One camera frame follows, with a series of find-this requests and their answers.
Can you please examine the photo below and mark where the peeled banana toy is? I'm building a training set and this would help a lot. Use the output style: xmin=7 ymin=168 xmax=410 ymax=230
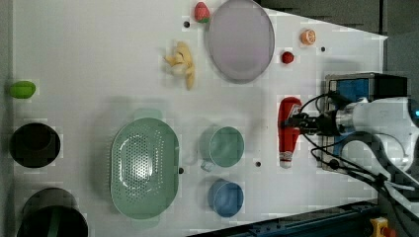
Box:
xmin=164 ymin=41 xmax=196 ymax=90

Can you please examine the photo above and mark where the green mug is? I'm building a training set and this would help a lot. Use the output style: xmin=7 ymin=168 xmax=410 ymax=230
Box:
xmin=199 ymin=126 xmax=244 ymax=172

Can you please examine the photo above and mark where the red green strawberry toy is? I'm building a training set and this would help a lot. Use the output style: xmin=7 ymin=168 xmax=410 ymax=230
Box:
xmin=194 ymin=2 xmax=210 ymax=24

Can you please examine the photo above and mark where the green lime toy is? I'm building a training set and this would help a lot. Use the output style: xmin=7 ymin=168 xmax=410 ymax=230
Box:
xmin=9 ymin=81 xmax=37 ymax=99

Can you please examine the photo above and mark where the small black cup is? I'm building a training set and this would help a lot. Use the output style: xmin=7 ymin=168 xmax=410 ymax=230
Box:
xmin=9 ymin=122 xmax=61 ymax=168

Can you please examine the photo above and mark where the grey round plate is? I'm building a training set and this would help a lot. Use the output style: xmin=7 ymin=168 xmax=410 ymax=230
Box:
xmin=207 ymin=0 xmax=275 ymax=84

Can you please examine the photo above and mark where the red ketchup bottle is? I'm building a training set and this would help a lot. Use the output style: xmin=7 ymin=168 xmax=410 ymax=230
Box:
xmin=278 ymin=97 xmax=301 ymax=169

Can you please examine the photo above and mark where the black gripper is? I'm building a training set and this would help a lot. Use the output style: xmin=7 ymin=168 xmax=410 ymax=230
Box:
xmin=280 ymin=111 xmax=339 ymax=136

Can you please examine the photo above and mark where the green perforated colander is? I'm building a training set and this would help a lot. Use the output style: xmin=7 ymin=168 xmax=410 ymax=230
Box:
xmin=110 ymin=109 xmax=180 ymax=219

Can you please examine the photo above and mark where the orange slice toy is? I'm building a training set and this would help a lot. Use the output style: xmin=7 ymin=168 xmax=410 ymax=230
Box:
xmin=299 ymin=29 xmax=316 ymax=45

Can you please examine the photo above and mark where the large black cup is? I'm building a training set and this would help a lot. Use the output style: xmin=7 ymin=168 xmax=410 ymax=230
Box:
xmin=17 ymin=188 xmax=89 ymax=237

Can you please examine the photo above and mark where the blue cup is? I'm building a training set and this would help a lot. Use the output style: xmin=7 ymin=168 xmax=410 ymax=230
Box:
xmin=208 ymin=179 xmax=244 ymax=217

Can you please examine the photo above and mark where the yellow red emergency button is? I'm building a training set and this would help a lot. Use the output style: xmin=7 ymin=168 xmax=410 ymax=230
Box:
xmin=370 ymin=217 xmax=397 ymax=237

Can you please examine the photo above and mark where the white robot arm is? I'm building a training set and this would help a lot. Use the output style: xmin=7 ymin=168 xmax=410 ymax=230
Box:
xmin=277 ymin=93 xmax=418 ymax=219

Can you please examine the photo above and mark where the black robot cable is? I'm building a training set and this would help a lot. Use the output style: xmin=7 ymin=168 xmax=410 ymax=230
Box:
xmin=297 ymin=92 xmax=419 ymax=211

